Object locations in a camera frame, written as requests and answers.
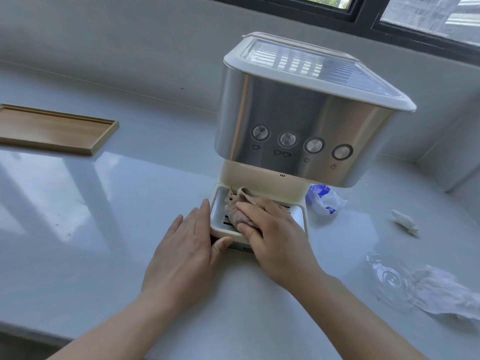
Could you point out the person's left hand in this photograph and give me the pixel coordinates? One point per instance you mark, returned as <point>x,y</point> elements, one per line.
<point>180,262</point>

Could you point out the person's right hand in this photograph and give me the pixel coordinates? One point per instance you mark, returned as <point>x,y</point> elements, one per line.
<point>285,251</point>

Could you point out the blue white plastic wrapper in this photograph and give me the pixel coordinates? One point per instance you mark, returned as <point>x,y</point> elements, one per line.
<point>322,204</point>

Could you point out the grey-brown cleaning cloth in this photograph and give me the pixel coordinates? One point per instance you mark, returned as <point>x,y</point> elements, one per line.
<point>234,217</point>

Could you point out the clear plastic lid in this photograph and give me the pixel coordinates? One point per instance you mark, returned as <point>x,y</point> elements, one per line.
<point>390,281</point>

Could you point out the small white tissue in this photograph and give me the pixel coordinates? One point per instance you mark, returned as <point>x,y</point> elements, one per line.
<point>405,221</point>

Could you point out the white and steel coffee machine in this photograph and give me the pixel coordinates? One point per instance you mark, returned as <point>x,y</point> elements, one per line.
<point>300,108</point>

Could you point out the person's right forearm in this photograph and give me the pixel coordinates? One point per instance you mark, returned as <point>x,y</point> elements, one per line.
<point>348,322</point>

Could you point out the wooden tray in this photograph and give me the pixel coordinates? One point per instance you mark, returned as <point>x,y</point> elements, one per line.
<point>48,127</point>

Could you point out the black window frame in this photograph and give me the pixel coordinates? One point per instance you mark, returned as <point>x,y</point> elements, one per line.
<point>367,14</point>

